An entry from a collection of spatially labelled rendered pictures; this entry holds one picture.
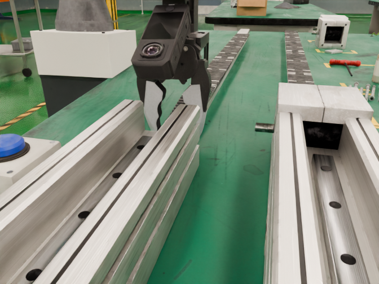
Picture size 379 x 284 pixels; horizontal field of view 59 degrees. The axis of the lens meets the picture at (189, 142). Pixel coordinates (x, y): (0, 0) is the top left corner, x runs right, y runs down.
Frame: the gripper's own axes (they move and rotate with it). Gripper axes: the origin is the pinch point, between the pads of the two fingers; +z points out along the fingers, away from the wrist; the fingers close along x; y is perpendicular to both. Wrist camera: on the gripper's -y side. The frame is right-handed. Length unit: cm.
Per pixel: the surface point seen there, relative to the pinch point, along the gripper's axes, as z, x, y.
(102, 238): -7.1, -4.4, -29.6
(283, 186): -7.1, -14.7, -21.5
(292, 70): -1.9, -17.6, 36.9
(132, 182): -7.1, -3.7, -23.6
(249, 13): 0, 6, 205
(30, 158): -4.6, 9.6, -18.3
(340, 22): -7, -34, 87
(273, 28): 9, -11, 202
